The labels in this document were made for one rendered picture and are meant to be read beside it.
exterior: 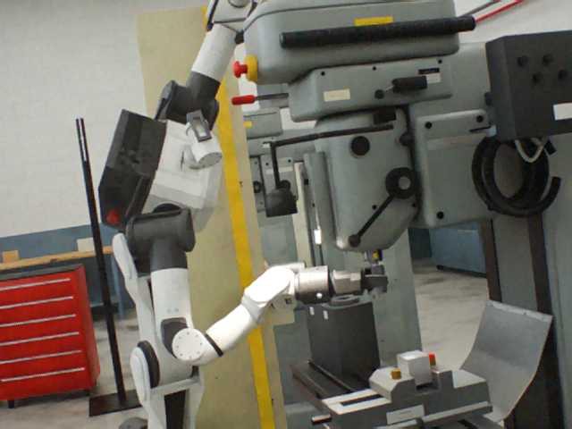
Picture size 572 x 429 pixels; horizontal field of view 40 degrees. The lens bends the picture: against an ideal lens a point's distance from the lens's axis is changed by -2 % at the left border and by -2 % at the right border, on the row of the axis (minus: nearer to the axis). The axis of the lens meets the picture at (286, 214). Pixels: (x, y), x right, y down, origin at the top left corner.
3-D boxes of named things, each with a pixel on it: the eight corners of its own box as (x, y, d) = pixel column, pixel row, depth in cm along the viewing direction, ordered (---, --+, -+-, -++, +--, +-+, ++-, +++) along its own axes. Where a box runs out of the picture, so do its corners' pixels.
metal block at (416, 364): (410, 386, 169) (407, 359, 169) (399, 381, 175) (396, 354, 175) (432, 382, 171) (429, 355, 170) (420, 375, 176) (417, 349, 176)
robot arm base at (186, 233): (134, 273, 193) (122, 236, 186) (138, 242, 203) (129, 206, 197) (195, 265, 192) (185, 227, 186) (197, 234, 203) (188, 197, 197)
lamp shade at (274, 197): (259, 217, 181) (256, 190, 180) (284, 213, 185) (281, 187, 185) (279, 216, 175) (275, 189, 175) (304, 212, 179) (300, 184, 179)
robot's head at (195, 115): (193, 159, 199) (193, 142, 192) (182, 132, 202) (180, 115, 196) (217, 152, 200) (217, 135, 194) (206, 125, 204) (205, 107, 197)
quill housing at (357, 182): (349, 256, 176) (330, 113, 174) (323, 250, 196) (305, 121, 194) (427, 243, 180) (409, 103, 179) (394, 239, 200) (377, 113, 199)
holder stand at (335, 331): (342, 375, 217) (332, 305, 216) (311, 362, 238) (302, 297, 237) (381, 366, 222) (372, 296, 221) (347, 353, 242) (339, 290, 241)
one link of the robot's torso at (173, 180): (76, 253, 212) (103, 176, 185) (104, 158, 232) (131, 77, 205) (181, 282, 219) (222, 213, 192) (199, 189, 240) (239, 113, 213)
